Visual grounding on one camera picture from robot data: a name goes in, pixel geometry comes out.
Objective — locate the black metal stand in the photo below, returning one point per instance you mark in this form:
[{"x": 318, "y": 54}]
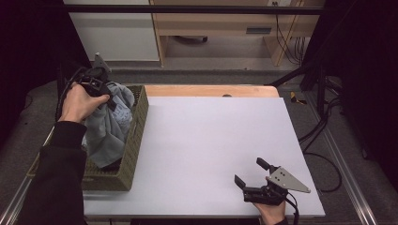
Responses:
[{"x": 300, "y": 73}]

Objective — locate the person's left hand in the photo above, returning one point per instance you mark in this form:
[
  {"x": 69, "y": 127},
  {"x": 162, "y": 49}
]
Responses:
[{"x": 78, "y": 104}]

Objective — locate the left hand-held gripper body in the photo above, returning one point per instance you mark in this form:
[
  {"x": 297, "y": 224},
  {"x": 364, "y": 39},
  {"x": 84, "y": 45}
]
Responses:
[{"x": 94, "y": 80}]

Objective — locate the wooden desk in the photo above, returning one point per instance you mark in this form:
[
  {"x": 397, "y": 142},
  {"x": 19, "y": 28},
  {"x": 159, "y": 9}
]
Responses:
[{"x": 219, "y": 25}]

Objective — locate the white table mat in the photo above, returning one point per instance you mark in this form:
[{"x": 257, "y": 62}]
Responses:
[{"x": 216, "y": 153}]

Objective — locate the grey-blue cloth garment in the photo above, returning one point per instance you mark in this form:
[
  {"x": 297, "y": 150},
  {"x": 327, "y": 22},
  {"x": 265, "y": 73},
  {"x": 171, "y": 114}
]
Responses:
[{"x": 108, "y": 131}]

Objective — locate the olive woven basket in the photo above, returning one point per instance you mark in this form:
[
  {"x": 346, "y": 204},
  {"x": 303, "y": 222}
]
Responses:
[{"x": 126, "y": 150}]

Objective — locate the person's right hand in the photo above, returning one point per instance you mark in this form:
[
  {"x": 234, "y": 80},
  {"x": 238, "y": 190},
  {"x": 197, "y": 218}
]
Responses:
[{"x": 271, "y": 213}]

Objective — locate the white cabinet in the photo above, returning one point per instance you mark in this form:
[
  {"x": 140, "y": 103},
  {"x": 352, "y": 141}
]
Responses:
[{"x": 115, "y": 34}]

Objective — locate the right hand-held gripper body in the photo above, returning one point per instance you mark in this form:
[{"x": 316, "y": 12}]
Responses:
[{"x": 275, "y": 186}]

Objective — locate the black metal bar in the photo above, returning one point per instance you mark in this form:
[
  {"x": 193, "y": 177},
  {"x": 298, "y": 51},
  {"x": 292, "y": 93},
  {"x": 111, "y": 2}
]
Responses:
[{"x": 194, "y": 9}]

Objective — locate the yellow black clamp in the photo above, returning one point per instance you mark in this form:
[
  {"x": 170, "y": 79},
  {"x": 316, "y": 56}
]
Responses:
[{"x": 295, "y": 98}]

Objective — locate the aluminium rail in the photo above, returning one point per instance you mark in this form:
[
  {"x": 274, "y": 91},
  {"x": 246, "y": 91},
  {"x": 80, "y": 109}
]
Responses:
[
  {"x": 22, "y": 184},
  {"x": 342, "y": 162}
]

